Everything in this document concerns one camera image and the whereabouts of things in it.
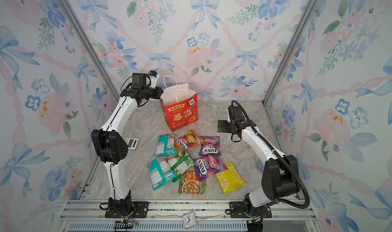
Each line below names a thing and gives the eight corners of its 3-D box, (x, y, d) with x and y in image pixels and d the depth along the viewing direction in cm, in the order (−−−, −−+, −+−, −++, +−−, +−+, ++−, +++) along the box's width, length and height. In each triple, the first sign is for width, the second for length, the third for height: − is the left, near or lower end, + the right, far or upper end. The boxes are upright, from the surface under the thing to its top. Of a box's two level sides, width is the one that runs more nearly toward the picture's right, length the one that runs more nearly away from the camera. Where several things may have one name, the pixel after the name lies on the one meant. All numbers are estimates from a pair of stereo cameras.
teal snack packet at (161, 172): (154, 190, 81) (152, 188, 78) (145, 167, 89) (143, 164, 86) (176, 178, 86) (175, 175, 82) (166, 156, 94) (164, 153, 90)
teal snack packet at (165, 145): (156, 156, 94) (154, 153, 90) (159, 137, 102) (158, 134, 98) (176, 156, 94) (175, 153, 90) (178, 138, 102) (177, 134, 98)
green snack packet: (173, 182, 83) (172, 180, 80) (162, 167, 88) (161, 164, 85) (195, 165, 89) (195, 162, 86) (183, 151, 95) (183, 148, 91)
